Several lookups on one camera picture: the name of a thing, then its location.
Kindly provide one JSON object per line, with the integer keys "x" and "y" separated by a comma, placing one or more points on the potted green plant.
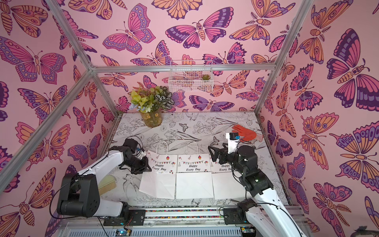
{"x": 150, "y": 103}

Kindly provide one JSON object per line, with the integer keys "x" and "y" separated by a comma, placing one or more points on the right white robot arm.
{"x": 264, "y": 211}

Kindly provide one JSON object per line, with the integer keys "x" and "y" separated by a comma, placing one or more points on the small succulent in basket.
{"x": 206, "y": 77}

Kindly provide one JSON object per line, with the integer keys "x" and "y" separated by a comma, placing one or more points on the red glove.
{"x": 245, "y": 134}

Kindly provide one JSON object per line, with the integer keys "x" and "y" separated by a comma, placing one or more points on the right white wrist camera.
{"x": 233, "y": 141}

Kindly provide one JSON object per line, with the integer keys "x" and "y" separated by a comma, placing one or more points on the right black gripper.
{"x": 222, "y": 154}

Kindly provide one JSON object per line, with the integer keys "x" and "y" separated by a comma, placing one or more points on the white wire wall basket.
{"x": 185, "y": 75}

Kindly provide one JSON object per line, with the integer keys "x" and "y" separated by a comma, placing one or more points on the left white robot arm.
{"x": 79, "y": 194}

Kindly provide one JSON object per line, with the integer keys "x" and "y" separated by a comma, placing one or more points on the white party paper bag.
{"x": 225, "y": 186}

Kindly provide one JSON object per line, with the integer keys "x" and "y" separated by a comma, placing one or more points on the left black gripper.
{"x": 145, "y": 165}

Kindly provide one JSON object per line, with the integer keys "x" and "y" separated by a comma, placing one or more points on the aluminium frame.
{"x": 51, "y": 100}

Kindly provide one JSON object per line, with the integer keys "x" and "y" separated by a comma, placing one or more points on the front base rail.
{"x": 182, "y": 222}

